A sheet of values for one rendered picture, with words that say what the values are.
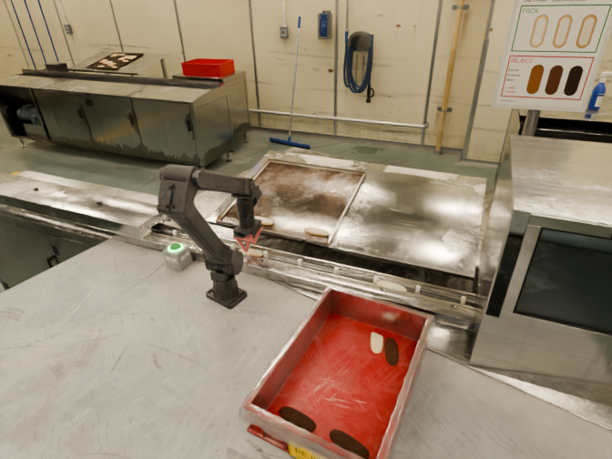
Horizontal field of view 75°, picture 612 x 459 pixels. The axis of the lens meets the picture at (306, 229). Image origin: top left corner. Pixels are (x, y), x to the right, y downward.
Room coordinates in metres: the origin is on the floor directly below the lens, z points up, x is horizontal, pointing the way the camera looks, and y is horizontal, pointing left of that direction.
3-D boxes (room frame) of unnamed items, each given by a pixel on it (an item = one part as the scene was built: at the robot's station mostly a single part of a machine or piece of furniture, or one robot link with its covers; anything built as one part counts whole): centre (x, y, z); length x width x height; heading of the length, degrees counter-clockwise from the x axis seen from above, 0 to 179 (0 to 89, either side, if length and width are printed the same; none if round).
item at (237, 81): (4.96, 1.09, 0.44); 0.70 x 0.55 x 0.87; 66
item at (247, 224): (1.24, 0.21, 0.99); 0.10 x 0.07 x 0.07; 156
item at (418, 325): (0.67, -0.10, 0.88); 0.49 x 0.34 x 0.10; 152
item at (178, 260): (1.22, 0.48, 0.84); 0.08 x 0.08 x 0.11; 66
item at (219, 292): (1.03, 0.27, 0.86); 0.12 x 0.09 x 0.08; 54
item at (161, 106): (4.99, 2.17, 0.51); 3.00 x 1.26 x 1.03; 66
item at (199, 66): (4.96, 1.09, 0.94); 0.51 x 0.36 x 0.13; 70
